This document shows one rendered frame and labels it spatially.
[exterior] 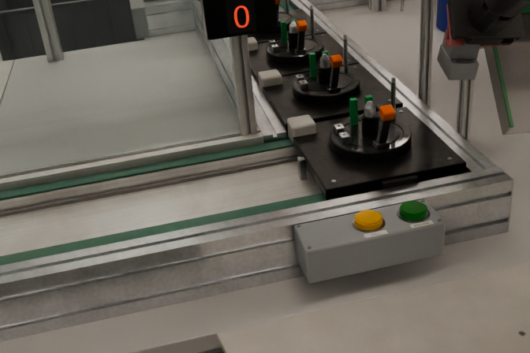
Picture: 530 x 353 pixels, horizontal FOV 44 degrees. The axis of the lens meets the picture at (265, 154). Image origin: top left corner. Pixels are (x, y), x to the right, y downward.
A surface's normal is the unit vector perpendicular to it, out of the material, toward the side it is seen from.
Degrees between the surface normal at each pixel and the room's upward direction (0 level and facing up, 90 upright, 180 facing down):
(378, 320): 0
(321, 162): 0
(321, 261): 90
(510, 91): 45
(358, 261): 90
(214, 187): 0
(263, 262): 90
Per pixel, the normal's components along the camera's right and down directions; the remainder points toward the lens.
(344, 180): -0.08, -0.88
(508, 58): -0.03, -0.29
